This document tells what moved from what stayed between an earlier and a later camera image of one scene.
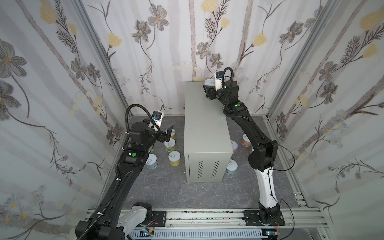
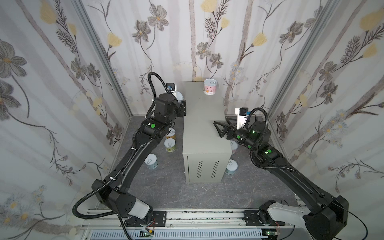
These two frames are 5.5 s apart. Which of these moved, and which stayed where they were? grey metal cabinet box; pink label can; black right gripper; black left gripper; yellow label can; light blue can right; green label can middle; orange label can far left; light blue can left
Moved: black left gripper; black right gripper; yellow label can
Stayed: orange label can far left; light blue can right; light blue can left; grey metal cabinet box; green label can middle; pink label can
